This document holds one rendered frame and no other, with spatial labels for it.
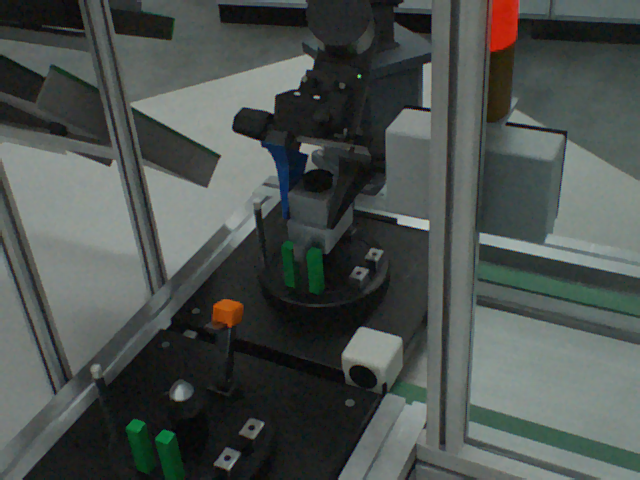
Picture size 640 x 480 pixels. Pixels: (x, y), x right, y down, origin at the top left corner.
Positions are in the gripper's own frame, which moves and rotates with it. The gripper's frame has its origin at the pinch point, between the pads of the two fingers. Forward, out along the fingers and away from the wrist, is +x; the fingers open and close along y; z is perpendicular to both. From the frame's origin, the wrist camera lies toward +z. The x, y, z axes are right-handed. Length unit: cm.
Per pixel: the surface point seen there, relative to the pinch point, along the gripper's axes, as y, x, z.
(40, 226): -51, 13, -20
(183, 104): -53, -12, -53
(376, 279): 6.2, 7.5, -5.8
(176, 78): -183, -42, -235
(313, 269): 1.5, 7.7, -0.4
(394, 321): 9.5, 11.1, -4.4
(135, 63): -211, -47, -241
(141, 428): -0.9, 21.3, 20.6
